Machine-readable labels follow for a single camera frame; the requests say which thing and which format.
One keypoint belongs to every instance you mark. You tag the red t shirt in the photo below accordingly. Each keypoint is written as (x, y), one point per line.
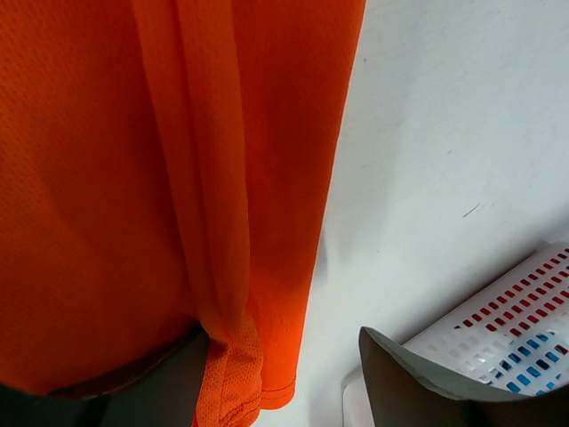
(534, 292)

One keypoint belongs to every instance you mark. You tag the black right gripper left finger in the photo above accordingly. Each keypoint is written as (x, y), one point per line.
(160, 389)

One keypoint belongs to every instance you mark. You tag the blue t shirt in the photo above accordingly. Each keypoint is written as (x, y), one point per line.
(533, 366)

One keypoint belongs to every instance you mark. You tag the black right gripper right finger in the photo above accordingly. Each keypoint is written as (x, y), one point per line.
(405, 389)

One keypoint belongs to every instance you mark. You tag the white plastic laundry basket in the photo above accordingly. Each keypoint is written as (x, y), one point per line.
(466, 352)

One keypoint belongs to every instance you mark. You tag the orange t shirt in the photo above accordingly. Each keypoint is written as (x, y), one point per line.
(166, 165)

